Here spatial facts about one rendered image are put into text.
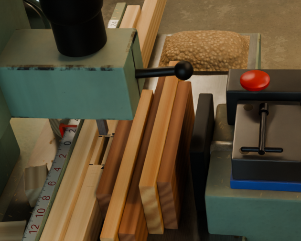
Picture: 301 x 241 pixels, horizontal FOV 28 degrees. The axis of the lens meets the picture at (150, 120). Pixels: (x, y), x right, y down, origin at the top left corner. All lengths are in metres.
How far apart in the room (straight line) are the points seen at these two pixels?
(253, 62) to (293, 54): 1.55
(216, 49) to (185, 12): 1.85
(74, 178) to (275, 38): 1.90
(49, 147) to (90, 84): 0.33
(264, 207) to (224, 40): 0.32
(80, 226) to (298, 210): 0.21
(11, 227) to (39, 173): 0.10
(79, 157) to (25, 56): 0.13
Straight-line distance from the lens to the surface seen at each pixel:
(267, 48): 2.42
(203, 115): 0.62
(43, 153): 0.91
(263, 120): 0.59
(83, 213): 0.62
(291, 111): 0.61
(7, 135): 0.87
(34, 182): 0.82
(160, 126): 0.64
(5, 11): 0.65
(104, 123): 0.67
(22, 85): 0.62
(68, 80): 0.60
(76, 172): 0.65
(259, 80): 0.61
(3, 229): 0.77
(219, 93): 0.79
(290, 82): 0.63
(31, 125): 0.96
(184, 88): 0.69
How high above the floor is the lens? 1.40
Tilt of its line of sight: 41 degrees down
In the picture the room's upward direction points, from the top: 10 degrees counter-clockwise
